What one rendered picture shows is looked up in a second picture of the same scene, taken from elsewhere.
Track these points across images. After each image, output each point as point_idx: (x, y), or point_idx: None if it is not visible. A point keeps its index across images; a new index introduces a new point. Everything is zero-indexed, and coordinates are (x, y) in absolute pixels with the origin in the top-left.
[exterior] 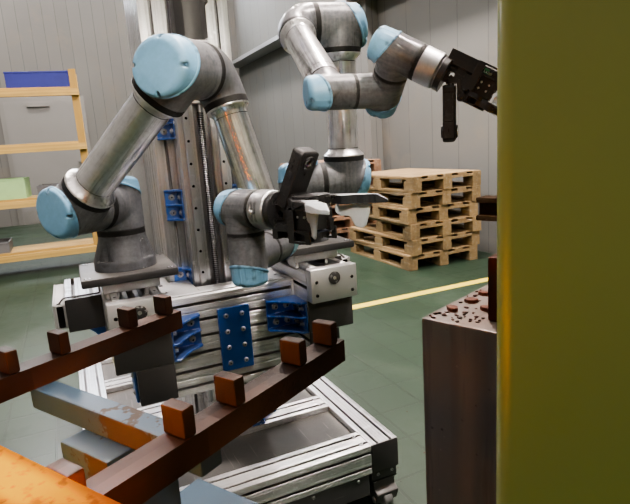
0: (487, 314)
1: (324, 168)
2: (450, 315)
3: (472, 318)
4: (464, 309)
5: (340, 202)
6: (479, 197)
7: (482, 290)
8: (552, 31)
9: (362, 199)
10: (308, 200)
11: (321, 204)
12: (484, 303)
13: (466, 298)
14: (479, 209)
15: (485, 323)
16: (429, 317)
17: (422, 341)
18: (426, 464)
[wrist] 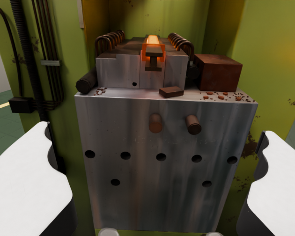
0: (229, 93)
1: None
2: (244, 99)
3: (238, 95)
4: (232, 98)
5: (75, 223)
6: (160, 52)
7: (204, 97)
8: None
9: (55, 157)
10: None
11: (279, 137)
12: (217, 96)
13: (223, 97)
14: (156, 63)
15: (238, 92)
16: (255, 101)
17: (254, 114)
18: (237, 165)
